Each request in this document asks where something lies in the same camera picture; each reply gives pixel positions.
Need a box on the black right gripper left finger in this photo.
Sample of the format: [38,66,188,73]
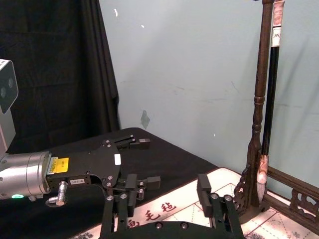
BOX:
[101,174,139,239]

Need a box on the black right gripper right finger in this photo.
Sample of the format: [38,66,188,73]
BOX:
[196,173,244,239]

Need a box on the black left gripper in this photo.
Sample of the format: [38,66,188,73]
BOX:
[46,134,161,201]

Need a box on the black table cloth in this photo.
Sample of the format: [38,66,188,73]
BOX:
[0,127,220,239]

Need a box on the white calligraphy felt mat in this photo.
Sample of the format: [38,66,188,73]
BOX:
[69,166,319,239]

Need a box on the black curtain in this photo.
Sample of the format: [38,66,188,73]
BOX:
[0,0,121,156]

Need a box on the dark wooden brush rack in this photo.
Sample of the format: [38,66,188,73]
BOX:
[234,0,319,226]

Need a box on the silver cable plug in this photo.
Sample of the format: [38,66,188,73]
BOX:
[45,181,69,208]

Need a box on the black-handled calligraphy brush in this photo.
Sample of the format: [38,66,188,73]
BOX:
[256,0,285,203]

